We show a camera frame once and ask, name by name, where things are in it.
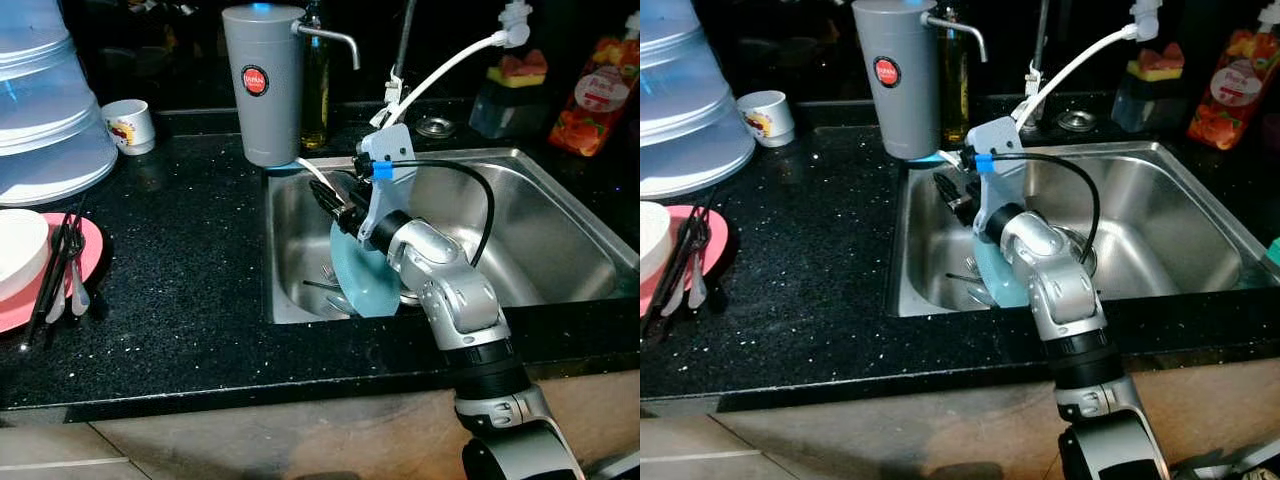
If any teal round plate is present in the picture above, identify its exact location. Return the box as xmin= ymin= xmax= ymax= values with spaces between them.
xmin=970 ymin=235 xmax=1031 ymax=309
xmin=328 ymin=215 xmax=406 ymax=319

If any silver metal fork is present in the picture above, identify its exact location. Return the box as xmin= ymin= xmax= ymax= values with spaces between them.
xmin=45 ymin=240 xmax=69 ymax=323
xmin=945 ymin=258 xmax=996 ymax=301
xmin=300 ymin=265 xmax=356 ymax=301
xmin=660 ymin=235 xmax=686 ymax=316

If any pink round plate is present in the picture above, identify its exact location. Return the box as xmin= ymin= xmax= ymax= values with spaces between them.
xmin=640 ymin=205 xmax=731 ymax=319
xmin=0 ymin=212 xmax=105 ymax=334

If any white bowl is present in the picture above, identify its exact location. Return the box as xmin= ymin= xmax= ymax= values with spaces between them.
xmin=640 ymin=200 xmax=671 ymax=286
xmin=0 ymin=208 xmax=51 ymax=303

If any olive oil glass bottle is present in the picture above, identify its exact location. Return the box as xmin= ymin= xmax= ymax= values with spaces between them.
xmin=300 ymin=0 xmax=331 ymax=151
xmin=935 ymin=0 xmax=969 ymax=144

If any grey water filter canister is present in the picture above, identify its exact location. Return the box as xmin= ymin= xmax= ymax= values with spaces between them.
xmin=852 ymin=0 xmax=989 ymax=161
xmin=222 ymin=3 xmax=361 ymax=168

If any white tie on faucet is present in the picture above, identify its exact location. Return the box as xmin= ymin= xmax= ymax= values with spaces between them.
xmin=1012 ymin=62 xmax=1046 ymax=126
xmin=370 ymin=75 xmax=406 ymax=129

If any metal faucet pipe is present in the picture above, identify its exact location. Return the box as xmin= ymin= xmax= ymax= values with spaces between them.
xmin=1030 ymin=0 xmax=1051 ymax=71
xmin=395 ymin=0 xmax=416 ymax=81

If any black sponge holder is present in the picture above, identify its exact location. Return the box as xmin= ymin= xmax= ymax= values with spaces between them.
xmin=470 ymin=50 xmax=549 ymax=139
xmin=1110 ymin=45 xmax=1188 ymax=133

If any white cartoon print cup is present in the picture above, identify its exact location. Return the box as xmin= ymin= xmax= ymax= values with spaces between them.
xmin=737 ymin=90 xmax=796 ymax=149
xmin=102 ymin=98 xmax=157 ymax=156

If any stainless steel sink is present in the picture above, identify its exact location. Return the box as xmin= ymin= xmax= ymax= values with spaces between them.
xmin=888 ymin=140 xmax=1280 ymax=319
xmin=265 ymin=148 xmax=641 ymax=324

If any yellow and red sponge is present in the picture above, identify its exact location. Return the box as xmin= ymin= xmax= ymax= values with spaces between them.
xmin=488 ymin=50 xmax=549 ymax=89
xmin=1127 ymin=42 xmax=1186 ymax=81

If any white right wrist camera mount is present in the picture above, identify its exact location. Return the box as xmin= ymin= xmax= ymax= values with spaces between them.
xmin=965 ymin=117 xmax=1031 ymax=241
xmin=355 ymin=125 xmax=416 ymax=246

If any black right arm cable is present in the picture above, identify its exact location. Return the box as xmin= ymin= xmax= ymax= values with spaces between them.
xmin=378 ymin=155 xmax=496 ymax=266
xmin=985 ymin=148 xmax=1101 ymax=266

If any white hose tap adapter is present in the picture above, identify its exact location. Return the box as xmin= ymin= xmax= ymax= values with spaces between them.
xmin=497 ymin=0 xmax=533 ymax=49
xmin=1130 ymin=0 xmax=1166 ymax=43

